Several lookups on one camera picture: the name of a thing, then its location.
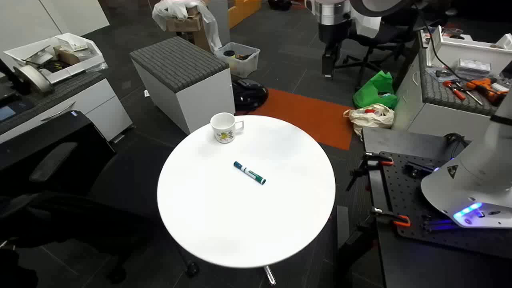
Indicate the patterned tote bag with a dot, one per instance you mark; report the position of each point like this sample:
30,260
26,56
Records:
373,115

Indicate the cardboard box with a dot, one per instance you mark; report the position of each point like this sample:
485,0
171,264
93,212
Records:
186,24

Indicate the black swivel chair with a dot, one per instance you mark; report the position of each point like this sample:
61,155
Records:
384,32

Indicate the grey tape roll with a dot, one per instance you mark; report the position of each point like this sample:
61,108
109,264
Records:
34,76

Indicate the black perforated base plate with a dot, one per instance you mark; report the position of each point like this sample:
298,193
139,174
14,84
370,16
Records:
405,196

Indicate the white tray with clutter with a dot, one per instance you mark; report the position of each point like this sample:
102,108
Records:
80,44

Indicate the white mug with print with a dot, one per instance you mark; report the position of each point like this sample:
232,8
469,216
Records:
222,128

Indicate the green dry erase marker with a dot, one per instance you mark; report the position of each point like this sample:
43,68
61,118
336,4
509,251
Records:
248,171

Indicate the clear plastic bin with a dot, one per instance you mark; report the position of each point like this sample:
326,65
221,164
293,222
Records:
245,64

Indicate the black office chair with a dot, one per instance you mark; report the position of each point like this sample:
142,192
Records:
64,176

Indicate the white box device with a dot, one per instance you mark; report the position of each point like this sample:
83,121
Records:
469,49

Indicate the black bag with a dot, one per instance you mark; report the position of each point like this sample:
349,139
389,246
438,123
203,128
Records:
248,94

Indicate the white desk with drawers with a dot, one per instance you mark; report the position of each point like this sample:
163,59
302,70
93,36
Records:
101,105

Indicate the orange floor mat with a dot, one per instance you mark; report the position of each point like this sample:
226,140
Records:
309,113

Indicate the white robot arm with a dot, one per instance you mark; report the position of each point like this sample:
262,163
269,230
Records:
474,169

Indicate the white cylindrical device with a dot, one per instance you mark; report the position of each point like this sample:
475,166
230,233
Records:
333,12

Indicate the white plastic bag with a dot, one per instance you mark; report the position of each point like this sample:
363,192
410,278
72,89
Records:
165,9

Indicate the white workshop cabinet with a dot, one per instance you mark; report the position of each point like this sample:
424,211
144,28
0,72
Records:
426,113

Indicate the black orange bar clamp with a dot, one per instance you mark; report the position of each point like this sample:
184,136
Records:
379,158
397,217

